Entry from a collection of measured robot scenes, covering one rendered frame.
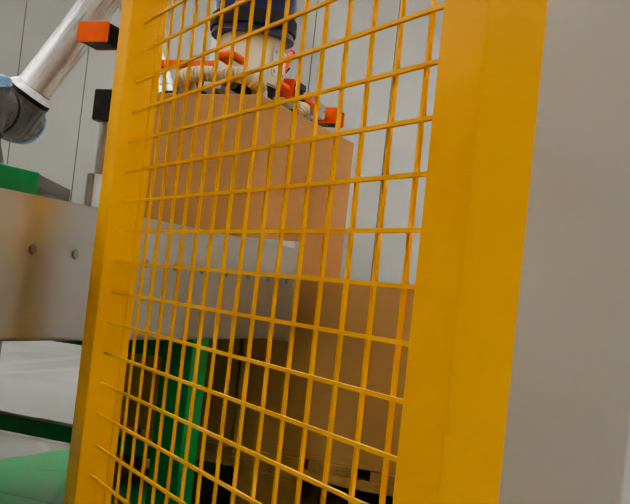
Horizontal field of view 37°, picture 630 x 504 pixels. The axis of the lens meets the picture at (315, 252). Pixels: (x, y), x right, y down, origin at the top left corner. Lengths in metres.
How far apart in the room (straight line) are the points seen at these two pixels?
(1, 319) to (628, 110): 0.78
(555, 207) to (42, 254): 0.66
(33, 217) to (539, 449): 0.69
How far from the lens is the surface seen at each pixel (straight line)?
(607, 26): 1.08
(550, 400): 1.04
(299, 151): 2.40
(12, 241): 1.26
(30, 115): 3.09
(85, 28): 2.43
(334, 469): 2.10
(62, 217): 1.33
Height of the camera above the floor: 0.51
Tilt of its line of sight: 2 degrees up
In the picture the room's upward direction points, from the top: 6 degrees clockwise
